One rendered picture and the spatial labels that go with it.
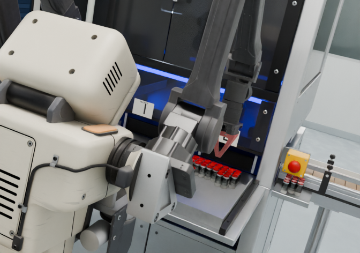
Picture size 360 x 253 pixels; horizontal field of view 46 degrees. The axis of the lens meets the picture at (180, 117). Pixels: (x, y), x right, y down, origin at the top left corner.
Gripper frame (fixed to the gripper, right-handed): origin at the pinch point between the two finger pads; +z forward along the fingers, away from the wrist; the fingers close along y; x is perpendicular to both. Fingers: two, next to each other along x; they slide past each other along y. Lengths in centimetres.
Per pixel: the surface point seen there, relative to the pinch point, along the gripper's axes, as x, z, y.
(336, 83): -14, -38, 496
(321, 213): -31, 20, 54
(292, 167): -17.1, 3.5, 33.4
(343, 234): -55, 75, 223
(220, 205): -1.6, 17.9, 14.4
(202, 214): 0.0, 17.7, 0.9
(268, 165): -9.3, 6.2, 37.4
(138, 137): 44, 13, 43
